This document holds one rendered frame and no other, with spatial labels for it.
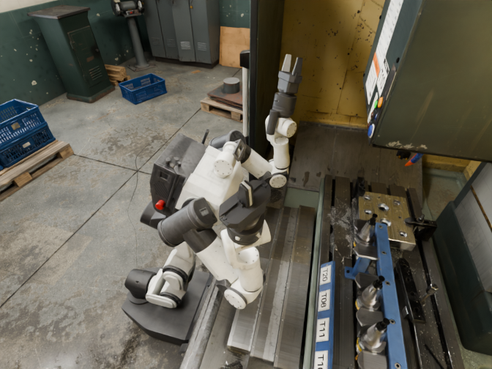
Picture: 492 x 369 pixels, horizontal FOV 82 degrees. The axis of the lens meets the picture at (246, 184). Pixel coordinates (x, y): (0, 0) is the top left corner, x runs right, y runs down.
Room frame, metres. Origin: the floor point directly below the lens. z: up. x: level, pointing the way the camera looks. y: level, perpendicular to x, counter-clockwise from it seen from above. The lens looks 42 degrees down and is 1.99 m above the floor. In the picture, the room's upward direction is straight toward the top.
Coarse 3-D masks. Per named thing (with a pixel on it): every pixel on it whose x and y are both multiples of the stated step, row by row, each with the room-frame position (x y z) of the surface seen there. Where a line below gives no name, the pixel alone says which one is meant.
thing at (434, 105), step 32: (416, 0) 0.66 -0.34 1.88; (448, 0) 0.60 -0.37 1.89; (480, 0) 0.59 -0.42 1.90; (416, 32) 0.61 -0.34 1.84; (448, 32) 0.60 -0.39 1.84; (480, 32) 0.58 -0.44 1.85; (416, 64) 0.60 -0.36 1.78; (448, 64) 0.59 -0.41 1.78; (480, 64) 0.58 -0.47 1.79; (416, 96) 0.60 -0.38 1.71; (448, 96) 0.58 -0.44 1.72; (480, 96) 0.57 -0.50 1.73; (384, 128) 0.61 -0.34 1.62; (416, 128) 0.59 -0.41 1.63; (448, 128) 0.57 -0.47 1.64; (480, 128) 0.56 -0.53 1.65; (480, 160) 0.55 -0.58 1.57
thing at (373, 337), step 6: (366, 330) 0.28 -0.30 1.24; (372, 330) 0.26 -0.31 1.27; (378, 330) 0.26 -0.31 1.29; (384, 330) 0.26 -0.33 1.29; (366, 336) 0.26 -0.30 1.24; (372, 336) 0.25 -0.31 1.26; (378, 336) 0.25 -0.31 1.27; (384, 336) 0.25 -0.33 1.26; (366, 342) 0.25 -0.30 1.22; (372, 342) 0.25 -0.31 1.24; (378, 342) 0.24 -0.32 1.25
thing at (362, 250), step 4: (360, 244) 0.55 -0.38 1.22; (356, 248) 0.54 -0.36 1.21; (360, 248) 0.54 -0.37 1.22; (364, 248) 0.54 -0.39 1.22; (368, 248) 0.54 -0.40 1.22; (372, 248) 0.54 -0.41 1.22; (376, 248) 0.54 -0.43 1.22; (356, 252) 0.52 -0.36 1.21; (360, 252) 0.52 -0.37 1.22; (364, 252) 0.52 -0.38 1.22; (368, 252) 0.52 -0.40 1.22; (372, 252) 0.52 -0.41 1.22; (376, 252) 0.52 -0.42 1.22; (360, 256) 0.51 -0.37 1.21; (364, 256) 0.51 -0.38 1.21; (368, 256) 0.51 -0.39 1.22; (372, 256) 0.51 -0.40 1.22; (376, 256) 0.51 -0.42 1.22; (376, 260) 0.50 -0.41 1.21
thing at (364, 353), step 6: (360, 354) 0.23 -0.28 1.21; (366, 354) 0.23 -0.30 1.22; (372, 354) 0.23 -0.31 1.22; (378, 354) 0.23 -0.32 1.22; (384, 354) 0.23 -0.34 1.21; (360, 360) 0.22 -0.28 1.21; (366, 360) 0.22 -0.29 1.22; (372, 360) 0.22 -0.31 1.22; (378, 360) 0.22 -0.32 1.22; (384, 360) 0.22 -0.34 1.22; (360, 366) 0.20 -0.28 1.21; (366, 366) 0.20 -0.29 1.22; (372, 366) 0.20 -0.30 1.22; (378, 366) 0.20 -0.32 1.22; (384, 366) 0.20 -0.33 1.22
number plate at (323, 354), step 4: (316, 352) 0.32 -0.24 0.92; (320, 352) 0.32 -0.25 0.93; (324, 352) 0.31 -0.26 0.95; (316, 356) 0.31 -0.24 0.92; (320, 356) 0.31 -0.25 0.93; (324, 356) 0.30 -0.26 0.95; (316, 360) 0.30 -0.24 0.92; (320, 360) 0.29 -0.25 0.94; (324, 360) 0.29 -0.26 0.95; (316, 364) 0.29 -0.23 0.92; (320, 364) 0.28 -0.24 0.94; (324, 364) 0.28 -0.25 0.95; (316, 368) 0.27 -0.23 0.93; (320, 368) 0.27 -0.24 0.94; (324, 368) 0.27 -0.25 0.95
